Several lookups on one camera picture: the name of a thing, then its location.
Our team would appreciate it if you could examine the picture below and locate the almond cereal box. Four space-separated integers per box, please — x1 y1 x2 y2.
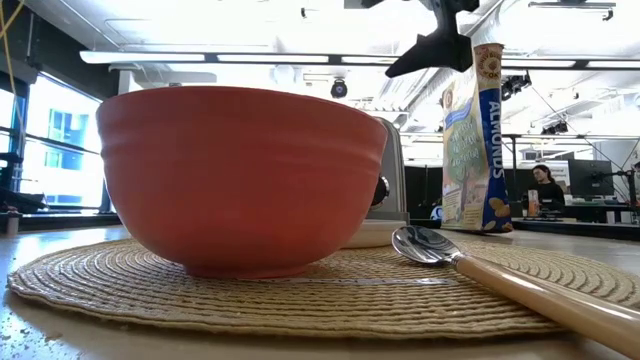
440 42 515 234

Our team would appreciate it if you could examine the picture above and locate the spoon with beige handle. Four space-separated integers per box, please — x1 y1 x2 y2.
391 224 640 360

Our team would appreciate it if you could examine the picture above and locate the silver four-slot toaster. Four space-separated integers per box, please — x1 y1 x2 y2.
367 116 411 224

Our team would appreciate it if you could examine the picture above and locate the person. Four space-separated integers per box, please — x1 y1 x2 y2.
531 164 567 212

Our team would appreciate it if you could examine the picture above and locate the white plate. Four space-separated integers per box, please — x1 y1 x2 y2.
341 219 408 250

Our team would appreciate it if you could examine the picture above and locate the black computer monitor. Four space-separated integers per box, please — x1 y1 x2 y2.
568 158 615 198

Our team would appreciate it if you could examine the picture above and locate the dark long desk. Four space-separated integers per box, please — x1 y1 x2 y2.
514 199 640 226

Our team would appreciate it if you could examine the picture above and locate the coral red bowl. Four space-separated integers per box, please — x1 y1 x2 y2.
94 85 389 280

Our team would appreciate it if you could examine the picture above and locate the round woven straw placemat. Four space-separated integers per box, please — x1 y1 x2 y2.
6 235 640 341

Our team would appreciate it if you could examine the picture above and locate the overhead frame bar with lights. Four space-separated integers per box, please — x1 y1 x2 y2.
79 49 640 71

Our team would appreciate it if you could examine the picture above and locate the yellow cable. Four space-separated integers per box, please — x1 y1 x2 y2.
0 0 26 131

